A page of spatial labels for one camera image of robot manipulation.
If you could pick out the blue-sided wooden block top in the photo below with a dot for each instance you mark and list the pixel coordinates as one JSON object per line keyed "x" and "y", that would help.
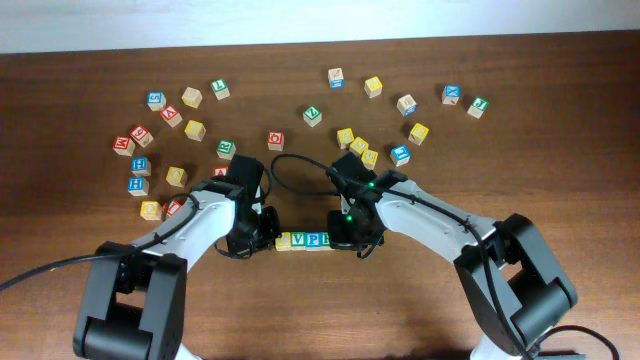
{"x": 335, "y": 78}

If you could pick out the yellow block cluster middle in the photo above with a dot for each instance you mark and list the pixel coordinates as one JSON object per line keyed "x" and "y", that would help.
{"x": 358, "y": 146}

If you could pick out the blue H block lower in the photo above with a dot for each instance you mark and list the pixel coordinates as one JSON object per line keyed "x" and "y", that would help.
{"x": 138, "y": 186}

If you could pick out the yellow G block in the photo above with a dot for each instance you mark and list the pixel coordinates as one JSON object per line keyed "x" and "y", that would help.
{"x": 195, "y": 130}

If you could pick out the green R block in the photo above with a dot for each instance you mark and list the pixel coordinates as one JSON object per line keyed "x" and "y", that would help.
{"x": 325, "y": 241}
{"x": 226, "y": 149}

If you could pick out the green J block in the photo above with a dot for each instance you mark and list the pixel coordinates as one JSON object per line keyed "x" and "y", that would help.
{"x": 478, "y": 106}

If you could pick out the blue S block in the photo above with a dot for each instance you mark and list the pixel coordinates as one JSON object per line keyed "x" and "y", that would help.
{"x": 156, "y": 101}

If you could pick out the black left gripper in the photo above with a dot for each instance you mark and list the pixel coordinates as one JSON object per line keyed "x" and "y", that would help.
{"x": 270, "y": 228}

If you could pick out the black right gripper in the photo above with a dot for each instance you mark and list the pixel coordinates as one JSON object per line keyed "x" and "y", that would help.
{"x": 337, "y": 234}

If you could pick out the plain wooden block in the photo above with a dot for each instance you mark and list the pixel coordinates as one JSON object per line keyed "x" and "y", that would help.
{"x": 192, "y": 97}

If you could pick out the yellow block cluster left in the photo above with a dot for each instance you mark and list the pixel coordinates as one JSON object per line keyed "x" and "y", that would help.
{"x": 345, "y": 137}

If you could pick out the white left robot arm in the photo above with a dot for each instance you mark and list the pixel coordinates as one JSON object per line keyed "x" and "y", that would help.
{"x": 134, "y": 302}

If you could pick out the green V block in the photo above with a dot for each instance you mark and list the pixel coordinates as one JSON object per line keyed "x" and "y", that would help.
{"x": 298, "y": 241}

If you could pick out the red 6 block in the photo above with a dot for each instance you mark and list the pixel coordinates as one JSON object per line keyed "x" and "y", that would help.
{"x": 141, "y": 136}

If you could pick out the red Q block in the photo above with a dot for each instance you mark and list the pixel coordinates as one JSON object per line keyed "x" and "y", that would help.
{"x": 275, "y": 141}

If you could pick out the yellow block top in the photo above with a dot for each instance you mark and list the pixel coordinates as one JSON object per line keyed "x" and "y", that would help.
{"x": 373, "y": 87}

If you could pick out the blue D wooden block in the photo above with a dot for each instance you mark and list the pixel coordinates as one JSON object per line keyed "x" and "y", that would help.
{"x": 406, "y": 105}

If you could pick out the yellow o block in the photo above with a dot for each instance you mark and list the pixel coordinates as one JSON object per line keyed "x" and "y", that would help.
{"x": 151, "y": 210}
{"x": 176, "y": 176}

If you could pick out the red I block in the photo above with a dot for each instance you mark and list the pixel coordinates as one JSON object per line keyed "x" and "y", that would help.
{"x": 171, "y": 208}

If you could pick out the yellow O block lower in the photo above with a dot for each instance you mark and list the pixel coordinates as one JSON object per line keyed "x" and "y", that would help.
{"x": 151, "y": 210}

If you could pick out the yellow O block upper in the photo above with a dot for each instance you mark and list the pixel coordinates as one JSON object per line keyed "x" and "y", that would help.
{"x": 176, "y": 176}

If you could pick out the red M block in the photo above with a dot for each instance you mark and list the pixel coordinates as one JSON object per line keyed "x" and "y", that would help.
{"x": 124, "y": 146}

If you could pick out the blue H block upper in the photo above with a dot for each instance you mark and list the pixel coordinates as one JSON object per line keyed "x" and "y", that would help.
{"x": 140, "y": 166}

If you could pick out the blue I block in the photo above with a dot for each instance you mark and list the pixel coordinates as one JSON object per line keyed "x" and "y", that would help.
{"x": 400, "y": 155}

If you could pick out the yellow block cluster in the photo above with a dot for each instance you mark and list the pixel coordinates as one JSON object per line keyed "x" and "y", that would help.
{"x": 345, "y": 137}
{"x": 358, "y": 146}
{"x": 369, "y": 159}

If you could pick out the blue h block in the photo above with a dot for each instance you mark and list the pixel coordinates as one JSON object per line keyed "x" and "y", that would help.
{"x": 140, "y": 166}
{"x": 138, "y": 186}

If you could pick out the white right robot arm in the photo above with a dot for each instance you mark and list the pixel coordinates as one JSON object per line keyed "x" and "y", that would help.
{"x": 514, "y": 284}

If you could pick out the red A block lower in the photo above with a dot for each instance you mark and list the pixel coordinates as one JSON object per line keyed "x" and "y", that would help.
{"x": 220, "y": 171}

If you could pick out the blue P block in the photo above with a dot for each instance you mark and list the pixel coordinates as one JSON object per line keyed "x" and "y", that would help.
{"x": 313, "y": 241}

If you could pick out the green Z block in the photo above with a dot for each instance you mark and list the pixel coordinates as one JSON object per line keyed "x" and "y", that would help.
{"x": 312, "y": 116}

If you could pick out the red a block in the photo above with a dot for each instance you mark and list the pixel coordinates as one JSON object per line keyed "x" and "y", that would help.
{"x": 220, "y": 171}
{"x": 171, "y": 115}

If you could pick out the blue X block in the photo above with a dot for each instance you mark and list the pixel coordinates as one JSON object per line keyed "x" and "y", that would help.
{"x": 451, "y": 94}

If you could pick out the red A block upper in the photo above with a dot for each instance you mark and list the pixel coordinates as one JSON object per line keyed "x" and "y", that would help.
{"x": 171, "y": 115}

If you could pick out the yellow block cluster lower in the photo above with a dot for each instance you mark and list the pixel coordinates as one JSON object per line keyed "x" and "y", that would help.
{"x": 369, "y": 159}

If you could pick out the yellow C block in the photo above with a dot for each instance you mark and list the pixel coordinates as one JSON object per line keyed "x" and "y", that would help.
{"x": 284, "y": 242}

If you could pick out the green L block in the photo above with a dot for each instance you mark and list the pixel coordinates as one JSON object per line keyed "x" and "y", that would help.
{"x": 220, "y": 89}

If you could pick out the yellow block right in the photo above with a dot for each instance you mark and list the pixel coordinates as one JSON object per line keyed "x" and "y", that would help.
{"x": 418, "y": 133}

